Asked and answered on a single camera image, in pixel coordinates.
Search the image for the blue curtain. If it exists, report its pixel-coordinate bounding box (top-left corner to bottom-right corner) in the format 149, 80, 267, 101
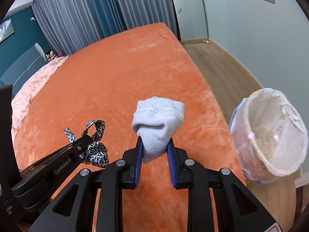
89, 0, 126, 39

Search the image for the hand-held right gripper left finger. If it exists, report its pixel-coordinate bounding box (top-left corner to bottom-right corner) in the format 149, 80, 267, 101
28, 137, 143, 232

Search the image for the white sock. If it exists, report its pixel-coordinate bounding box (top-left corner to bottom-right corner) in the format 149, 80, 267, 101
131, 97, 185, 164

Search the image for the orange plush blanket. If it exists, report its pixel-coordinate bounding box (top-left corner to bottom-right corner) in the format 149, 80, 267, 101
12, 22, 247, 232

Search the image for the blue-grey padded headboard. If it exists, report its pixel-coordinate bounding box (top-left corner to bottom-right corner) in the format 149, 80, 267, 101
0, 42, 48, 95

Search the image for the waste bin with white liner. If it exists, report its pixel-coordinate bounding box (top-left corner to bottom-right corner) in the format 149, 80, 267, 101
229, 88, 305, 185

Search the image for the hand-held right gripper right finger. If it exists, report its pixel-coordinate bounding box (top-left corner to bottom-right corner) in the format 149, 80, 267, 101
167, 143, 276, 232

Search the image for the framed wall picture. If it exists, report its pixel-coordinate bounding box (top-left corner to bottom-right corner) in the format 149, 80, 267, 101
0, 18, 15, 44

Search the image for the gold-framed wall mirror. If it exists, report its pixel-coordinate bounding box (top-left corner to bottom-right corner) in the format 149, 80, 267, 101
167, 0, 210, 43

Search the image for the white air conditioner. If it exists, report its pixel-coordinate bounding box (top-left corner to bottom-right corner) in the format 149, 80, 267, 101
8, 0, 34, 12

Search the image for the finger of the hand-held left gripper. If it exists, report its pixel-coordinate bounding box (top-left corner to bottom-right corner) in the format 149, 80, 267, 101
19, 135, 93, 174
22, 139, 93, 186

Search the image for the leopard print hair tie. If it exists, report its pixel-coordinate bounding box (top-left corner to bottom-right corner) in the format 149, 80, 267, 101
63, 119, 109, 169

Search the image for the pink quilt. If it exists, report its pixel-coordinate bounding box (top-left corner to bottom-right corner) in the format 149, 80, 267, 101
11, 55, 69, 131

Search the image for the small doll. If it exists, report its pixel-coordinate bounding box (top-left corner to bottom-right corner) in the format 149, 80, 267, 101
46, 50, 64, 61

